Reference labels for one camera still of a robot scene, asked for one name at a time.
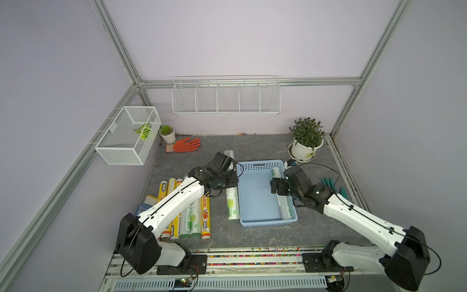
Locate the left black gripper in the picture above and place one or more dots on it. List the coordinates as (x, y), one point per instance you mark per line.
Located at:
(233, 180)

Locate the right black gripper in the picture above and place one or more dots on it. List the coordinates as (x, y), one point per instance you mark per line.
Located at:
(280, 189)

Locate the white green wrap roll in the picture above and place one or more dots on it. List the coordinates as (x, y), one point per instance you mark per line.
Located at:
(281, 199)
(233, 212)

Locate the green grape wrap roll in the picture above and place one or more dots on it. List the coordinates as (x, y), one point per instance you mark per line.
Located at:
(195, 218)
(185, 222)

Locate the light blue plastic basket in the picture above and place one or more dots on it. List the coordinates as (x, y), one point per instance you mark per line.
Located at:
(258, 206)

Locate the yellow red wrap roll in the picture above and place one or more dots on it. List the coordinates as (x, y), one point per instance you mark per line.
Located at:
(205, 216)

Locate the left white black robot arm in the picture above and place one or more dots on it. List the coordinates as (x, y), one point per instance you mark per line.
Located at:
(138, 236)

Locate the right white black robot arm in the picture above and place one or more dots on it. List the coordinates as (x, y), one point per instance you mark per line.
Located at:
(400, 254)

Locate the green rubber glove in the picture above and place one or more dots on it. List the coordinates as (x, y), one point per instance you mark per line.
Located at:
(332, 185)

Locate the red rubber glove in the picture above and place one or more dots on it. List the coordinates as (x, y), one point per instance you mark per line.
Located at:
(184, 145)

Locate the large potted green plant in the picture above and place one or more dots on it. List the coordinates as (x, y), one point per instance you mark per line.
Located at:
(308, 138)

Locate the small potted succulent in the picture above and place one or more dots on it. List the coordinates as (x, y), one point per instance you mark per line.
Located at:
(167, 133)

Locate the green leaf toy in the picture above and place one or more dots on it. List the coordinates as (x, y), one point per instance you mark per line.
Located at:
(144, 131)

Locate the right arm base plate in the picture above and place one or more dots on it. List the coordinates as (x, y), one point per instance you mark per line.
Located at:
(319, 263)

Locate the white wire wall shelf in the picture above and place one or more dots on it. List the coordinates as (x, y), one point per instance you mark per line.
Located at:
(226, 95)

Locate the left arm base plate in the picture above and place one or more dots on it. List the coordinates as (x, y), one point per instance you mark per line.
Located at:
(193, 264)

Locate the white mesh wall basket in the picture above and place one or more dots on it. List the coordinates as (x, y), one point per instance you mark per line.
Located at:
(120, 144)

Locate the white slotted cable duct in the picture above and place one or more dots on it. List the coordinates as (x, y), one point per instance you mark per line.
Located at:
(172, 284)

